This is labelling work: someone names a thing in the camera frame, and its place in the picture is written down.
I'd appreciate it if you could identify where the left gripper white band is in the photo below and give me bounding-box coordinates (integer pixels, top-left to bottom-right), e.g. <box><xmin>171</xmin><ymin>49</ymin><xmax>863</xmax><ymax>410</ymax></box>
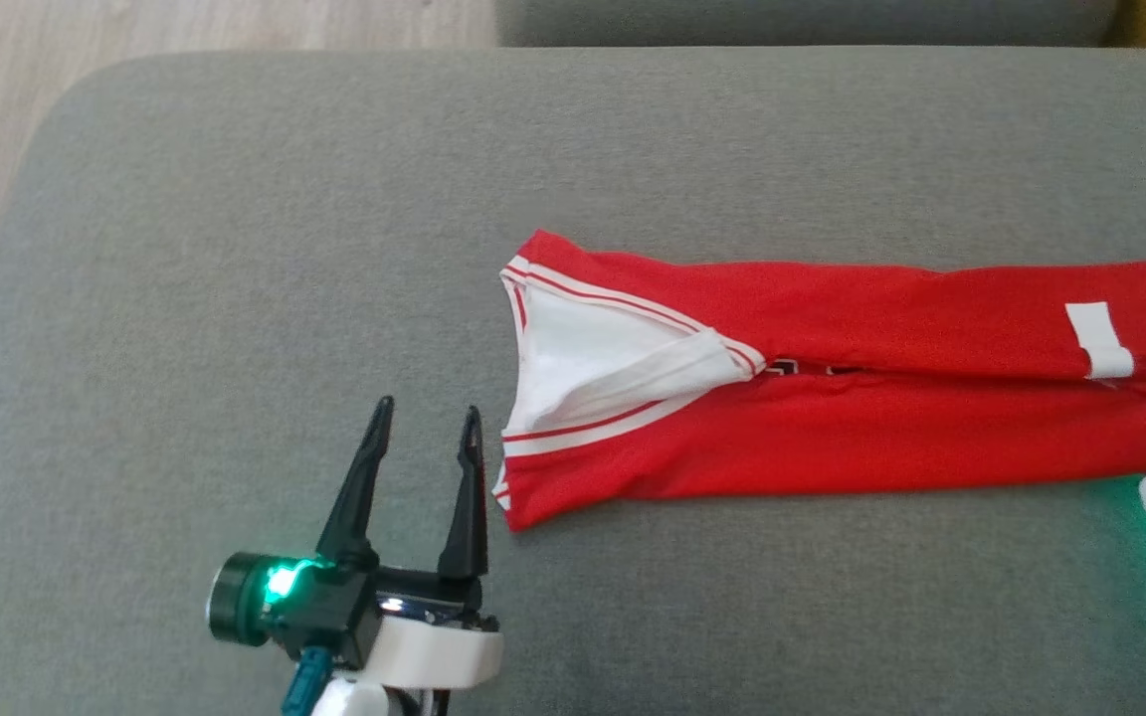
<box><xmin>265</xmin><ymin>396</ymin><xmax>504</xmax><ymax>692</ymax></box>

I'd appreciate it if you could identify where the red jersey with white trim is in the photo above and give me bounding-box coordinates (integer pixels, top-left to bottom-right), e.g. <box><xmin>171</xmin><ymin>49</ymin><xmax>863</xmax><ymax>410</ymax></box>
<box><xmin>491</xmin><ymin>231</ymin><xmax>1146</xmax><ymax>533</ymax></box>

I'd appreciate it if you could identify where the grey sofa seat cushion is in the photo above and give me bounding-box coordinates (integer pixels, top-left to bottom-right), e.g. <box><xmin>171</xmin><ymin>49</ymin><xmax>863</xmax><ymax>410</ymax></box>
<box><xmin>0</xmin><ymin>48</ymin><xmax>1146</xmax><ymax>716</ymax></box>

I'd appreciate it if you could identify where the left arm cable teal plug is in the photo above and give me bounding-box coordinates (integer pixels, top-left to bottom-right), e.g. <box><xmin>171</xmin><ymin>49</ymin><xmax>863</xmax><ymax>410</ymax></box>
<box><xmin>282</xmin><ymin>646</ymin><xmax>335</xmax><ymax>716</ymax></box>

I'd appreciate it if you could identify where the black cylindrical camera green light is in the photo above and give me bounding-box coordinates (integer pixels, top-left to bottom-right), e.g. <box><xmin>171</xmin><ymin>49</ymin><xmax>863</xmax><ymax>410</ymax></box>
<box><xmin>207</xmin><ymin>552</ymin><xmax>271</xmax><ymax>647</ymax></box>

